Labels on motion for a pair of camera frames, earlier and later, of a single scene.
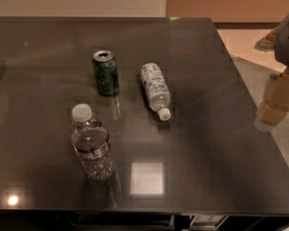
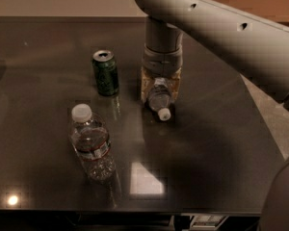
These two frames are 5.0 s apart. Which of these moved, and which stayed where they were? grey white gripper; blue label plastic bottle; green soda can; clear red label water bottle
Moved: grey white gripper
Stayed: clear red label water bottle; green soda can; blue label plastic bottle
